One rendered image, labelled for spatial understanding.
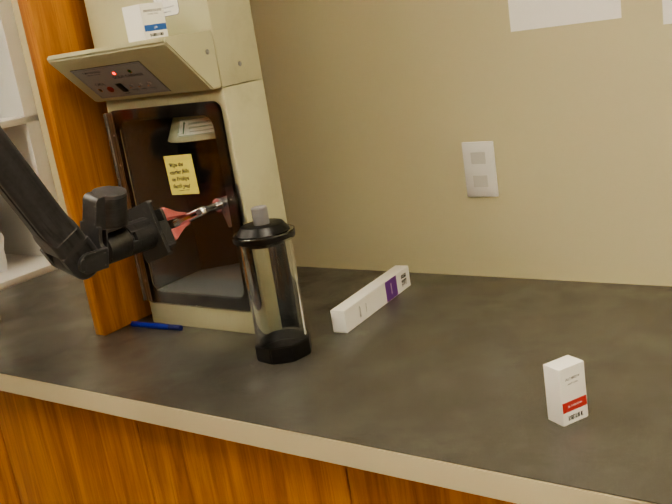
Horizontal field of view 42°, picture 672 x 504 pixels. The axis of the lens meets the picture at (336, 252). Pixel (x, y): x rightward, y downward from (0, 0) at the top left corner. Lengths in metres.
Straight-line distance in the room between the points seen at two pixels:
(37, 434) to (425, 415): 0.88
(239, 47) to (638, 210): 0.79
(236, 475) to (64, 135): 0.76
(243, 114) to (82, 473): 0.75
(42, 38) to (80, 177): 0.28
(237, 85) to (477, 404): 0.72
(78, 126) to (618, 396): 1.14
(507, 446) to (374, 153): 0.93
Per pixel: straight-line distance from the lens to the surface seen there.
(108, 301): 1.88
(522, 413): 1.25
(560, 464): 1.12
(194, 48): 1.54
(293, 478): 1.37
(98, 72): 1.68
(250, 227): 1.49
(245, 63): 1.63
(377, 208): 1.96
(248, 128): 1.62
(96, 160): 1.85
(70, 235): 1.43
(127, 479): 1.69
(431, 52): 1.82
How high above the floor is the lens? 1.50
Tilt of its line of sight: 15 degrees down
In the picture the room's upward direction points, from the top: 9 degrees counter-clockwise
